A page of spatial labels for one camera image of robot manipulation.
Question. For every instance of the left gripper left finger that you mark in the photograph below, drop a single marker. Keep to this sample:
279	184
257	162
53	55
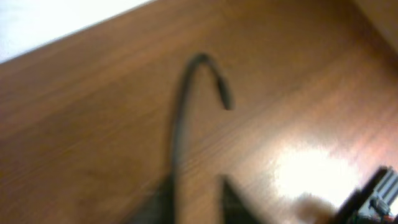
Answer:
158	208

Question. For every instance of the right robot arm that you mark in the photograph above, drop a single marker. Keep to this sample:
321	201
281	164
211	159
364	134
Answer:
375	203

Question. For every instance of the black cable silver plug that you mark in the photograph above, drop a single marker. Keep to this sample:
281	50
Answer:
182	100

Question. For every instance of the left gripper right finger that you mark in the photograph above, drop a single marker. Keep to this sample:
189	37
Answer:
233	209

